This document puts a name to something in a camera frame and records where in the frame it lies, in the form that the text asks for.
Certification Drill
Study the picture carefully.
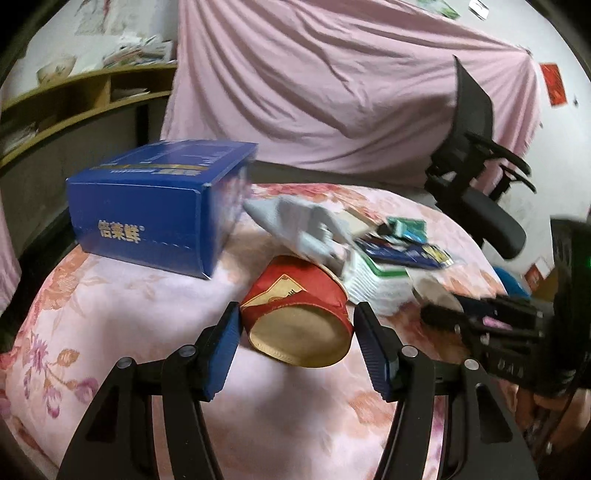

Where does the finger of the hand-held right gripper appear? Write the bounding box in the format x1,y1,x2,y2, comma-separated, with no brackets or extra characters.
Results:
420,301,492,344
457,294,548,330

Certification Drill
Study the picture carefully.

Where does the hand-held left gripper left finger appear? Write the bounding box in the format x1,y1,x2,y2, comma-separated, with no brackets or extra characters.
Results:
55,301,243,480

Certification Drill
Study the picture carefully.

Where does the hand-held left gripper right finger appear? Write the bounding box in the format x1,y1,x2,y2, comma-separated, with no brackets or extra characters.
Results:
353,301,541,480

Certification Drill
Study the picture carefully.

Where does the blue plastic basin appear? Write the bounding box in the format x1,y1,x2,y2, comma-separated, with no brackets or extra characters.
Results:
492,265,533,299

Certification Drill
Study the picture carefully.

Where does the white paper cup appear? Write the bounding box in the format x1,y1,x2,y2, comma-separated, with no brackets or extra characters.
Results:
409,272,465,319

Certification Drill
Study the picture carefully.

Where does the dark blue snack packet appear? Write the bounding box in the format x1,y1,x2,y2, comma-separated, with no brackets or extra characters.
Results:
360,237,452,271

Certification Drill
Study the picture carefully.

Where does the red paper cup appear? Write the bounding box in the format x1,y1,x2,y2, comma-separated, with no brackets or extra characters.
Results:
239,255,354,368

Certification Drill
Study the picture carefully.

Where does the person's right hand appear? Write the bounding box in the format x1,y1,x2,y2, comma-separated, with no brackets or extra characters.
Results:
515,387,591,480

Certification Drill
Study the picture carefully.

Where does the red box on floor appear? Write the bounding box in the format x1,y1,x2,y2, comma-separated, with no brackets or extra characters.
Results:
526,262,551,289

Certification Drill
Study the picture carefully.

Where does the white green tissue pack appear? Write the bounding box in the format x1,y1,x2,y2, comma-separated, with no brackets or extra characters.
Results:
344,249,423,318

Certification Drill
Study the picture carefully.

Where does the pink floral blanket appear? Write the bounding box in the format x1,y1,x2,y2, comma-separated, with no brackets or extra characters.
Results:
0,182,522,480

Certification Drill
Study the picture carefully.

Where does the beige small card box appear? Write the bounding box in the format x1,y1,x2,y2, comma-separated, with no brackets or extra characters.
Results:
344,208,378,237

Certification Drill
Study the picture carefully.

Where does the grey plastic packet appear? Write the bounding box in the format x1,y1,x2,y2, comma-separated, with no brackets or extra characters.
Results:
243,194,356,269

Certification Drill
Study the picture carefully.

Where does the blue cardboard box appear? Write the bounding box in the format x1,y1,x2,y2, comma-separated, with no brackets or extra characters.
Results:
66,140,258,280

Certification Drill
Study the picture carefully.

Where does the black office chair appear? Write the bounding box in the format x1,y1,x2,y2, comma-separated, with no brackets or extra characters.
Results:
425,55,537,261

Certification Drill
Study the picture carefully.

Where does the pink hanging sheet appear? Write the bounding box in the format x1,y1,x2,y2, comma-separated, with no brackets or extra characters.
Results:
159,0,543,195

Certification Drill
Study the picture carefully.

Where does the pile of books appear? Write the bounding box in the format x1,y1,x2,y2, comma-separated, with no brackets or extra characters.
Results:
102,37,177,70

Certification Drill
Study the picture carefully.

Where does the white patterned bowl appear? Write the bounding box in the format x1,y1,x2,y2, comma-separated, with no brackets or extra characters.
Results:
36,54,77,86

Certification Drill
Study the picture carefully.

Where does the red wall poster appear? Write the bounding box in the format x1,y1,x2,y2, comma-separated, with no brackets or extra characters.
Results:
539,63,568,107

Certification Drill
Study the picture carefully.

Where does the wooden wall shelf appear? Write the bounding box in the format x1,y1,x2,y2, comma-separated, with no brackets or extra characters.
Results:
0,62,178,168

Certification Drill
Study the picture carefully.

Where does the green wall paper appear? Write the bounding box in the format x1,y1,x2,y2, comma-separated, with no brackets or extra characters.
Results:
418,0,461,20

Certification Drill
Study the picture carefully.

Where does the orange framed wall poster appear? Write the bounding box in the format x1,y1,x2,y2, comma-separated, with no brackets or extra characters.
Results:
75,0,117,36

